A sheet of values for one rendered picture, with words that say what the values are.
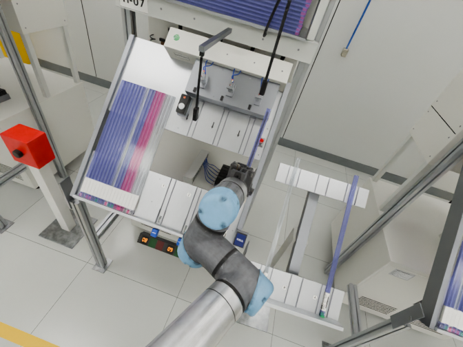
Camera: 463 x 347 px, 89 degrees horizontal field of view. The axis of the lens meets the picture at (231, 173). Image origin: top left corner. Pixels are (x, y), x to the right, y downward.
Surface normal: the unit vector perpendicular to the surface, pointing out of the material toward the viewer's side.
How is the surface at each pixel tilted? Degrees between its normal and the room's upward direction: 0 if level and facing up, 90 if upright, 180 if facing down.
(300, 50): 90
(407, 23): 90
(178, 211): 45
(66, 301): 0
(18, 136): 0
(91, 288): 0
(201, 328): 17
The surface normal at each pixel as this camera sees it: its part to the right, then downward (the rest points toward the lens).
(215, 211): -0.22, 0.20
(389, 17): -0.27, 0.62
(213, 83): -0.05, -0.06
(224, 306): 0.46, -0.59
